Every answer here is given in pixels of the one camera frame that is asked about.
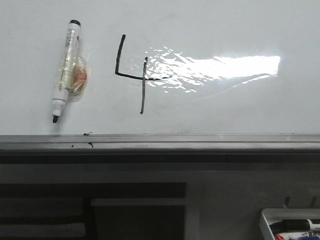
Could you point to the white whiteboard marker with magnet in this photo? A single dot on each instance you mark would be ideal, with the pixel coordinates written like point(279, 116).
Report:
point(72, 74)

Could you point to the grey aluminium whiteboard tray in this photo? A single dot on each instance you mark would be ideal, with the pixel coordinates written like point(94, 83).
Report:
point(159, 144)

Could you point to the white whiteboard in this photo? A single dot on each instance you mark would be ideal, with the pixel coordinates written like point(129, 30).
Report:
point(164, 66)

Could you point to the dark cabinet panel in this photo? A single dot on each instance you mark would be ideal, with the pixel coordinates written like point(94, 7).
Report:
point(93, 211)

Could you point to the white marker holder tray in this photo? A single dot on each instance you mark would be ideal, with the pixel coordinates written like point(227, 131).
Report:
point(274, 215)

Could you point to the red capped marker in tray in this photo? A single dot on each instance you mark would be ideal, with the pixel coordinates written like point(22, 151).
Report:
point(279, 237)

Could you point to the black capped marker in tray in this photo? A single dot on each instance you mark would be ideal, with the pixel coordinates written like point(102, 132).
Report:
point(295, 225)

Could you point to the blue labelled marker in tray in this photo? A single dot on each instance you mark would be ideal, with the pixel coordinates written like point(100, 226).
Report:
point(299, 235)

